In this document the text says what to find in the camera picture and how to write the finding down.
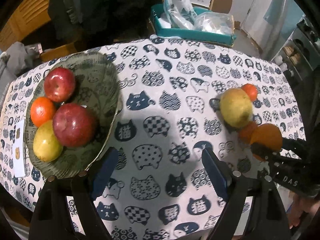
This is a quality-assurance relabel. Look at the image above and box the large orange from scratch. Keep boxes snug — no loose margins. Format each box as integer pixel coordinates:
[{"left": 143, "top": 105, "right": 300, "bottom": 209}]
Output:
[{"left": 249, "top": 124, "right": 283, "bottom": 161}]

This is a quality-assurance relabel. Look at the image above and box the yellow green pear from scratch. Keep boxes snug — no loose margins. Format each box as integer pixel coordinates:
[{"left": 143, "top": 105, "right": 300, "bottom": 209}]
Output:
[{"left": 220, "top": 88, "right": 253, "bottom": 128}]

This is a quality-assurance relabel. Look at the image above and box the dark red apple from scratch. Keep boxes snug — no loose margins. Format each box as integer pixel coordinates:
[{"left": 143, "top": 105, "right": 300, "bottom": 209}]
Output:
[{"left": 53, "top": 103, "right": 98, "bottom": 148}]

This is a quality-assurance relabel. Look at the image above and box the small orange tangerine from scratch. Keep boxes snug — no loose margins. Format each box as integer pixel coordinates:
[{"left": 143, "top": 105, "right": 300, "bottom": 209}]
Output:
[{"left": 241, "top": 83, "right": 258, "bottom": 102}]

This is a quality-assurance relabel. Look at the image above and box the right hand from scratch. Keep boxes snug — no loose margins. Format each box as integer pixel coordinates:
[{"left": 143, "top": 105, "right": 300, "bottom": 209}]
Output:
[{"left": 287, "top": 194, "right": 319, "bottom": 229}]

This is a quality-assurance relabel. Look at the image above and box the green patterned ceramic plate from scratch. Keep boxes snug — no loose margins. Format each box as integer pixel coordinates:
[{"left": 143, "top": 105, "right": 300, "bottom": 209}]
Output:
[{"left": 24, "top": 52, "right": 120, "bottom": 179}]

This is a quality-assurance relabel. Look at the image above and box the white shoe rack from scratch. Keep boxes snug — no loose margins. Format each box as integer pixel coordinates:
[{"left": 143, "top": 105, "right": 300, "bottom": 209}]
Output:
[{"left": 272, "top": 15, "right": 319, "bottom": 85}]

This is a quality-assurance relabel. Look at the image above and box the white sticker card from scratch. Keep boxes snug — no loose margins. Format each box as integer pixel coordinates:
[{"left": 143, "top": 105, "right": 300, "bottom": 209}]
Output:
[{"left": 13, "top": 120, "right": 26, "bottom": 178}]

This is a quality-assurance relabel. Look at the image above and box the cat print tablecloth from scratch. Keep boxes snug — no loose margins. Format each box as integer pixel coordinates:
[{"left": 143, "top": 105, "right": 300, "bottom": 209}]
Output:
[{"left": 1, "top": 37, "right": 305, "bottom": 239}]

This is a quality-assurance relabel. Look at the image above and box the teal box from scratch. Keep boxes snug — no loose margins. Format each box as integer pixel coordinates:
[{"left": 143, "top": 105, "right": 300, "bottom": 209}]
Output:
[{"left": 150, "top": 4, "right": 236, "bottom": 47}]

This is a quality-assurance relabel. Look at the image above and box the clear plastic bag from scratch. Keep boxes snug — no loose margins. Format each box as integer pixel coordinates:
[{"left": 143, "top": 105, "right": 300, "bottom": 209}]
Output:
[{"left": 193, "top": 11, "right": 234, "bottom": 35}]

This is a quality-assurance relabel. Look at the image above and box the grey clothes pile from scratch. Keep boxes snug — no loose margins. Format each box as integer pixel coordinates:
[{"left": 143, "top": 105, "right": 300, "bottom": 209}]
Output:
[{"left": 1, "top": 42, "right": 43, "bottom": 106}]

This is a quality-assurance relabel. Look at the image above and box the black hanging coat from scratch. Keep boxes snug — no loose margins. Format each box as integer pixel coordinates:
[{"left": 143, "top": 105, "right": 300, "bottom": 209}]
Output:
[{"left": 48, "top": 0, "right": 162, "bottom": 48}]

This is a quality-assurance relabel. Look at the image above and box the white patterned rice bag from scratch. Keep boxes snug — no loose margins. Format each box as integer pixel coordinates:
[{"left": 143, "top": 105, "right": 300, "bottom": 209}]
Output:
[{"left": 163, "top": 0, "right": 197, "bottom": 30}]

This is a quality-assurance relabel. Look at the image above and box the wooden louvered cabinet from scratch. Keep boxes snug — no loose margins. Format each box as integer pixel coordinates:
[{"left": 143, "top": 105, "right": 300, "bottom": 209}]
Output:
[{"left": 1, "top": 0, "right": 50, "bottom": 51}]

